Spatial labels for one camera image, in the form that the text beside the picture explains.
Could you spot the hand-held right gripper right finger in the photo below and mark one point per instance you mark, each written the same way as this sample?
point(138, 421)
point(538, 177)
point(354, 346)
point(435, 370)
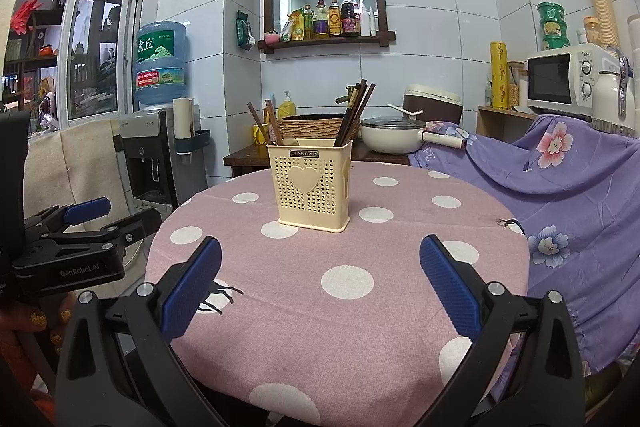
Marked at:
point(447, 287)

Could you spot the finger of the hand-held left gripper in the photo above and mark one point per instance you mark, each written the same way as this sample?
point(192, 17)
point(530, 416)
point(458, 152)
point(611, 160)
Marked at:
point(87, 210)
point(140, 222)

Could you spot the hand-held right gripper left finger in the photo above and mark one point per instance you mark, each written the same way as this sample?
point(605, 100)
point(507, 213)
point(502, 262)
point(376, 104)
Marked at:
point(192, 292)

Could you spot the cream plastic utensil holder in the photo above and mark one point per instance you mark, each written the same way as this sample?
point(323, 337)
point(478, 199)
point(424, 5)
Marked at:
point(310, 197)

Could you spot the brown wooden chopstick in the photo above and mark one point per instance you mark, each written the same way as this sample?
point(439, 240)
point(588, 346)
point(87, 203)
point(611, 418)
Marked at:
point(354, 102)
point(257, 123)
point(348, 107)
point(272, 122)
point(360, 97)
point(369, 94)

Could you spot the person's left hand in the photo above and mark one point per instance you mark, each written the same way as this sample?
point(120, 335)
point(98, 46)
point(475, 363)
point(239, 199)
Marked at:
point(30, 324)

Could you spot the beige cloth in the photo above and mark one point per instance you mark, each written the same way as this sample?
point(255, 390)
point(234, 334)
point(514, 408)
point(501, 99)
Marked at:
point(75, 167)

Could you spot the pink polka dot tablecloth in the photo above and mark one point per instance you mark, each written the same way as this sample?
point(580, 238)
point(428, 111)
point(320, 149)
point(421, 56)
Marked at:
point(400, 247)

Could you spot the grey water dispenser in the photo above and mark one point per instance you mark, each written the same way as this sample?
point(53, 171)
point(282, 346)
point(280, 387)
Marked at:
point(145, 132)

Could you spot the teal cup holder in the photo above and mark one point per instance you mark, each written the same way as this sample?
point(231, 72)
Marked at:
point(202, 142)

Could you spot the white paper cup tube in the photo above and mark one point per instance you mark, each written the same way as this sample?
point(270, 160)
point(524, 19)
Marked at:
point(183, 119)

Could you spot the dark wooden vanity table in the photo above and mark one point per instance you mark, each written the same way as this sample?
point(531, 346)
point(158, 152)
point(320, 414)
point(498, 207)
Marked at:
point(245, 157)

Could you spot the yellow mug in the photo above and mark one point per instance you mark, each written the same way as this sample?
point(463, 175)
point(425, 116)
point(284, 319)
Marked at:
point(259, 136)

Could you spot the sliding glass window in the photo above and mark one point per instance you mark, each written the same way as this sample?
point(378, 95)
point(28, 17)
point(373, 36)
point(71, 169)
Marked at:
point(92, 57)

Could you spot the wooden display shelf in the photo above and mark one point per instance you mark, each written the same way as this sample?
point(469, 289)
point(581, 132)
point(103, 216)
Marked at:
point(30, 62)

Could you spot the cream pan with glass lid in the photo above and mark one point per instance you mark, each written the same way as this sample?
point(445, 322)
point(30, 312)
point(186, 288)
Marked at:
point(390, 137)

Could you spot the purple floral cloth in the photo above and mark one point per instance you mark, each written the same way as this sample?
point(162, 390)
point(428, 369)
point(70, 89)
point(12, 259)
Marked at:
point(575, 187)

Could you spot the orange teapot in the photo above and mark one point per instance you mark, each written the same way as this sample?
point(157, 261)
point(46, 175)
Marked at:
point(47, 51)

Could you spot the blue water jug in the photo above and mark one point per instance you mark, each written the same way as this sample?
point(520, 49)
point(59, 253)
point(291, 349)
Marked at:
point(160, 57)

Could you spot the light wooden cabinet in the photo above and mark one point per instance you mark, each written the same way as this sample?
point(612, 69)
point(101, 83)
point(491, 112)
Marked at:
point(495, 122)

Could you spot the white rice paddle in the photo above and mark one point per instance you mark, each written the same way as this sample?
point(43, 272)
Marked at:
point(404, 110)

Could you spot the brown and cream rice cooker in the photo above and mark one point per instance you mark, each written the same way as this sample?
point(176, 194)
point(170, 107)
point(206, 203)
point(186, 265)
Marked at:
point(432, 104)

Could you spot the yellow soap dispenser bottle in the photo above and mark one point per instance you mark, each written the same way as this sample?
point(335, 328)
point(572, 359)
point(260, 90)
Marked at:
point(286, 109)

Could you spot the woven pattern wash basin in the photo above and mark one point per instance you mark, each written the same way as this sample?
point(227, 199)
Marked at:
point(310, 127)

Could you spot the small clear bottle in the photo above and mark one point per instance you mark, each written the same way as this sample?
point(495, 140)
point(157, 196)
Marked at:
point(489, 94)

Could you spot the red paper decoration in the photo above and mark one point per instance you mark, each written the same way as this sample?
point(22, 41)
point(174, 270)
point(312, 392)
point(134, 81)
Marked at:
point(30, 17)

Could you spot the glass jar of beans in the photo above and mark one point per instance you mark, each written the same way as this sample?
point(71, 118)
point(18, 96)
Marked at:
point(514, 92)

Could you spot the white storage jar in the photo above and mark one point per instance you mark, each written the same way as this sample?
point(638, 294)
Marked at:
point(523, 92)

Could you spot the yellow patterned roll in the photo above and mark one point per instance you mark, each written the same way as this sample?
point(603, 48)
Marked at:
point(499, 77)

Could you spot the green hanging packet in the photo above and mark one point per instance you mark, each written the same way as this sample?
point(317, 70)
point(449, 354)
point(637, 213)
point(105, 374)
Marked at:
point(245, 32)

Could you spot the bronze faucet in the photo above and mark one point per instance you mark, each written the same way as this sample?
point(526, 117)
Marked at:
point(342, 97)

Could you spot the pink bowl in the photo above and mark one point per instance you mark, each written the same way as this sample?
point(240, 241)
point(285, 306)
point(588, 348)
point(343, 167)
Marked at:
point(272, 38)

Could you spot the white microwave oven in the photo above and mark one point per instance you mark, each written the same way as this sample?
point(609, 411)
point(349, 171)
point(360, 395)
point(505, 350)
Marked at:
point(550, 82)

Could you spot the white kettle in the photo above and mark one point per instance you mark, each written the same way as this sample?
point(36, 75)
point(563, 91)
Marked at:
point(607, 102)

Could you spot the yellow seasoning packet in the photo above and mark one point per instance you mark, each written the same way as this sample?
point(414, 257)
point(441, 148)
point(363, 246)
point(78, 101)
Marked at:
point(297, 27)

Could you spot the green and yellow bottle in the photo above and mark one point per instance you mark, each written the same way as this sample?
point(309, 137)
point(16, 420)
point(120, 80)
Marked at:
point(308, 24)

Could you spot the purple label bottle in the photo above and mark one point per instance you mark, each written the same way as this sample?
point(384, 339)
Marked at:
point(321, 24)

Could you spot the white plastic bottle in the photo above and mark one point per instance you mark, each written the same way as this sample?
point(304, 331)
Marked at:
point(373, 24)
point(366, 22)

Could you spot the yellow label oil bottle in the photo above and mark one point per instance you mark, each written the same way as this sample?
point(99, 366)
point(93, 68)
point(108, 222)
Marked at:
point(334, 22)

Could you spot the small white jar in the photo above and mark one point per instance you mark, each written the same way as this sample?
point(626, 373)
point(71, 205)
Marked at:
point(580, 38)

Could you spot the dark soy sauce bottle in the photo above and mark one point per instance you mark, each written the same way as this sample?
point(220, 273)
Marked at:
point(350, 22)

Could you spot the wooden framed mirror shelf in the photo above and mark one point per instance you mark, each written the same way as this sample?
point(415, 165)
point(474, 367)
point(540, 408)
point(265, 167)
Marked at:
point(385, 7)

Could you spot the orange lid jar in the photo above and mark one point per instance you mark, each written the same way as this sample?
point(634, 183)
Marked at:
point(592, 32)

